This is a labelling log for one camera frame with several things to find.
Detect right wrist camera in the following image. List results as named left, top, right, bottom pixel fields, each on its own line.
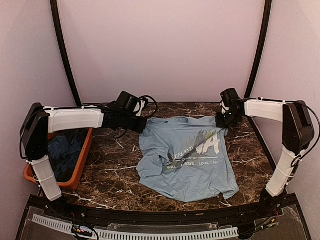
left=220, top=100, right=230, bottom=115

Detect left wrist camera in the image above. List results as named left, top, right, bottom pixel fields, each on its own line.
left=133, top=100, right=147, bottom=117

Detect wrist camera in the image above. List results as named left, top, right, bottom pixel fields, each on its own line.
left=220, top=100, right=230, bottom=115
left=133, top=100, right=147, bottom=117

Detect orange plastic bin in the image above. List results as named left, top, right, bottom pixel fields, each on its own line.
left=23, top=127, right=94, bottom=191

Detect black right frame post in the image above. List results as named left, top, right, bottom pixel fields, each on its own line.
left=243, top=0, right=273, bottom=100

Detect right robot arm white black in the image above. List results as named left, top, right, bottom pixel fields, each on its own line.
left=216, top=88, right=315, bottom=198

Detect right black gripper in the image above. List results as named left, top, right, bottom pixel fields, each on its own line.
left=216, top=108, right=242, bottom=128

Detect dark clothes in bin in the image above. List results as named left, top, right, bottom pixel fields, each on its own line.
left=48, top=128, right=89, bottom=183

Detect black left frame post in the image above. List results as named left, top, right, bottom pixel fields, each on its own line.
left=50, top=0, right=82, bottom=107

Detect black frame post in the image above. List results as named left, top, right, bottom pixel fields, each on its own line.
left=50, top=0, right=82, bottom=107
left=243, top=0, right=273, bottom=100

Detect black front table rail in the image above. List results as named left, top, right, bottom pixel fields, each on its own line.
left=27, top=194, right=298, bottom=231

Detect white slotted cable duct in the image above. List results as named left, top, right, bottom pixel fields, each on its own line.
left=31, top=214, right=239, bottom=240

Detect light blue printed t-shirt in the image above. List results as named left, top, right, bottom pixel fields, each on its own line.
left=136, top=116, right=239, bottom=203

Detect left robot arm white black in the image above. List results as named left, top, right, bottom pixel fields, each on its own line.
left=19, top=91, right=154, bottom=218

